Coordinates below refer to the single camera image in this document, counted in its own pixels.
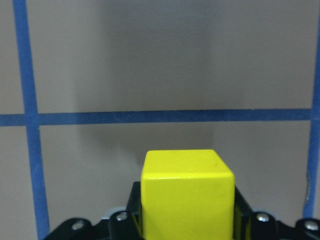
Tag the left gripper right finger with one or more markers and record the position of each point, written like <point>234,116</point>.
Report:
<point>260,225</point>

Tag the yellow block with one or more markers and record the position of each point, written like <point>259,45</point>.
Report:
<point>187,195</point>

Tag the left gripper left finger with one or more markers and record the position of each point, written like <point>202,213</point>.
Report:
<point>124,224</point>

